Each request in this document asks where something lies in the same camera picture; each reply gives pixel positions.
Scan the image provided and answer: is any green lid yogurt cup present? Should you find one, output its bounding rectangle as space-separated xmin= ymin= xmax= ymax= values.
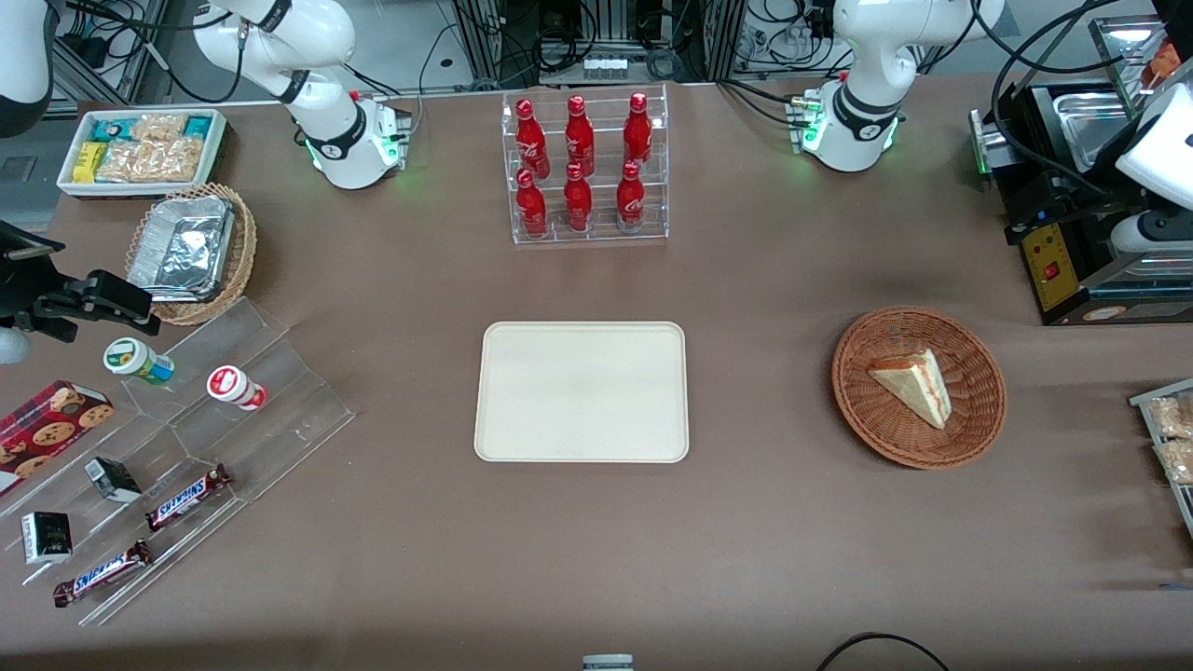
xmin=103 ymin=337 xmax=176 ymax=387

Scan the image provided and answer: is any red cola bottle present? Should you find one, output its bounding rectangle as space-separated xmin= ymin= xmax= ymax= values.
xmin=615 ymin=161 xmax=647 ymax=233
xmin=515 ymin=168 xmax=549 ymax=240
xmin=623 ymin=91 xmax=653 ymax=171
xmin=563 ymin=163 xmax=595 ymax=233
xmin=565 ymin=95 xmax=597 ymax=178
xmin=515 ymin=100 xmax=550 ymax=180

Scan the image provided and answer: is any grey metal snack tray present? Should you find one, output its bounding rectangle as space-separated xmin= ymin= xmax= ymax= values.
xmin=1129 ymin=377 xmax=1193 ymax=541

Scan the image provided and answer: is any red cookie box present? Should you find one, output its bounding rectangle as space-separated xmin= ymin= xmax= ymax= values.
xmin=0 ymin=379 xmax=116 ymax=499

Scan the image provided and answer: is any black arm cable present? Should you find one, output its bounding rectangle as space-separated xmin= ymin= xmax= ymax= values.
xmin=969 ymin=0 xmax=1124 ymax=199

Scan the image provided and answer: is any small black box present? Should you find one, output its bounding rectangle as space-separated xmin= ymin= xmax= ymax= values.
xmin=21 ymin=511 xmax=74 ymax=567
xmin=84 ymin=456 xmax=144 ymax=505

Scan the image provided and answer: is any clear snack bag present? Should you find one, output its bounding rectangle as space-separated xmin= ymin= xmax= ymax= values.
xmin=1146 ymin=393 xmax=1193 ymax=441
xmin=1154 ymin=438 xmax=1193 ymax=486

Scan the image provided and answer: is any clear bag of crackers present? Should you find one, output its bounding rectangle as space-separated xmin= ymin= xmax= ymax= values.
xmin=130 ymin=113 xmax=188 ymax=144
xmin=96 ymin=140 xmax=156 ymax=184
xmin=149 ymin=137 xmax=205 ymax=184

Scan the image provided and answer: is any black sandwich press machine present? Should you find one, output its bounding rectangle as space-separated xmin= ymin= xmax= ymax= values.
xmin=967 ymin=14 xmax=1193 ymax=327

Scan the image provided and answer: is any cream plastic tray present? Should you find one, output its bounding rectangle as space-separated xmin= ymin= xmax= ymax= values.
xmin=473 ymin=322 xmax=691 ymax=464

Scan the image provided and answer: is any brown wicker basket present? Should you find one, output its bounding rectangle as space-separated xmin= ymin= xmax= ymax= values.
xmin=831 ymin=306 xmax=1008 ymax=471

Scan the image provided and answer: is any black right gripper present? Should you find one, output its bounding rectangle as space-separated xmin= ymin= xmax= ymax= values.
xmin=0 ymin=221 xmax=161 ymax=342

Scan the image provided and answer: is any clear acrylic stepped display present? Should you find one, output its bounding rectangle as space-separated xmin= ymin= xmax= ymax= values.
xmin=0 ymin=296 xmax=358 ymax=628

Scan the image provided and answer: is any triangular sandwich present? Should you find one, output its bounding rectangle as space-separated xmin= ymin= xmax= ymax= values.
xmin=868 ymin=349 xmax=953 ymax=431

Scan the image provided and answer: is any aluminium foil tray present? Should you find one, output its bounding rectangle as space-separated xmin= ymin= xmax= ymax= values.
xmin=127 ymin=195 xmax=237 ymax=303

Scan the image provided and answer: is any light wicker basket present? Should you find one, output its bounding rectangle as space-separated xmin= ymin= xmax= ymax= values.
xmin=125 ymin=183 xmax=258 ymax=327

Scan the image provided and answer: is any black table cable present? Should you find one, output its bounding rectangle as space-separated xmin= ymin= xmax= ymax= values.
xmin=816 ymin=631 xmax=953 ymax=671

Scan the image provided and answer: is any snickers bar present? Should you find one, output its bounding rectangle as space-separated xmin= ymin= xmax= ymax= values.
xmin=144 ymin=463 xmax=234 ymax=533
xmin=52 ymin=539 xmax=156 ymax=609

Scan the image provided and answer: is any clear acrylic bottle rack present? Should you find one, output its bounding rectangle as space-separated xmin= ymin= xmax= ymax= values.
xmin=501 ymin=84 xmax=670 ymax=247

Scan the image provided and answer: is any red lid yogurt cup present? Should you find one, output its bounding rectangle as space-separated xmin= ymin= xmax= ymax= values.
xmin=206 ymin=365 xmax=269 ymax=413

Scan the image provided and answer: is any white snack container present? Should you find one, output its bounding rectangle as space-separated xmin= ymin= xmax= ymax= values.
xmin=56 ymin=108 xmax=230 ymax=200

